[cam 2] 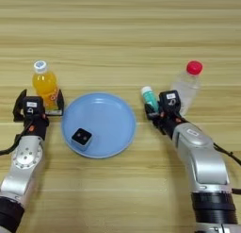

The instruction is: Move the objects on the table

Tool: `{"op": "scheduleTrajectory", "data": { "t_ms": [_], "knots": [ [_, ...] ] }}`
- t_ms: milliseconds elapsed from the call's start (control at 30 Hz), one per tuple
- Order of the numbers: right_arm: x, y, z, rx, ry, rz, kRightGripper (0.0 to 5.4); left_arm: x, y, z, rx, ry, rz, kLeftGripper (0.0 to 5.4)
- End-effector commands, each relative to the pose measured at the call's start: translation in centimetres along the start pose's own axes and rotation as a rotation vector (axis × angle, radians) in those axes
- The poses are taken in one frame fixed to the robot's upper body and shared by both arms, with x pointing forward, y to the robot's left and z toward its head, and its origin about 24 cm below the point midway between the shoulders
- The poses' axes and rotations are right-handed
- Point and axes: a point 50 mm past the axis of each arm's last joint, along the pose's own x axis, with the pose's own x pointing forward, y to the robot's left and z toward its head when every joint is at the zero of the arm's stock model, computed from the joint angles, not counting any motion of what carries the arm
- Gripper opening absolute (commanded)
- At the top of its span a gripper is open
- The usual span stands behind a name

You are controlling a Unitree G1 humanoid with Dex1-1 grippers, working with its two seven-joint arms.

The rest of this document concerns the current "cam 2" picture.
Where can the clear bottle red cap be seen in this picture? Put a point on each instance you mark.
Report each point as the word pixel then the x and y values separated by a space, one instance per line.
pixel 186 89

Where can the small black silver cube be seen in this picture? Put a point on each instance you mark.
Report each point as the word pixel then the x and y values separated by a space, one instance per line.
pixel 81 136

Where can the orange juice bottle white cap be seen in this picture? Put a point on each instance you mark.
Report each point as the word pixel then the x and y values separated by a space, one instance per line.
pixel 45 86

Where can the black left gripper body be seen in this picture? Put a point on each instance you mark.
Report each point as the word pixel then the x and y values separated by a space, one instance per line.
pixel 36 126

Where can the blue round plate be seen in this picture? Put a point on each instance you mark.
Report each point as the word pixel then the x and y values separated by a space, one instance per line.
pixel 103 117

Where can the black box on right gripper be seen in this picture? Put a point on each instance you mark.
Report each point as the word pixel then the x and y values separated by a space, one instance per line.
pixel 170 101

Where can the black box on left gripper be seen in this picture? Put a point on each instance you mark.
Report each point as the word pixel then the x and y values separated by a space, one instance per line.
pixel 33 105

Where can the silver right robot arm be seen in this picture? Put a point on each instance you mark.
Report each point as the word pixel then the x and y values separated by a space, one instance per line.
pixel 204 167

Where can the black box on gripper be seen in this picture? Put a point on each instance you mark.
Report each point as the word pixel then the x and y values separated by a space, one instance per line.
pixel 33 105
pixel 170 101

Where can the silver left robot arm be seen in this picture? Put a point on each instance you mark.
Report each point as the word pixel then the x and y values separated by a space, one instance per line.
pixel 22 167

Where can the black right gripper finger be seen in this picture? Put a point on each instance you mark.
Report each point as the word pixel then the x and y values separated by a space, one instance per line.
pixel 150 114

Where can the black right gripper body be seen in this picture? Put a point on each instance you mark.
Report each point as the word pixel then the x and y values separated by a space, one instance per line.
pixel 169 123

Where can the green white glue stick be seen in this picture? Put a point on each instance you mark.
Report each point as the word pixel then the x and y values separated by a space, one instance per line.
pixel 150 96

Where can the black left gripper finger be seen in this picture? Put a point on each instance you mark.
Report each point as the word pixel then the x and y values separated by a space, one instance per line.
pixel 18 111
pixel 60 101

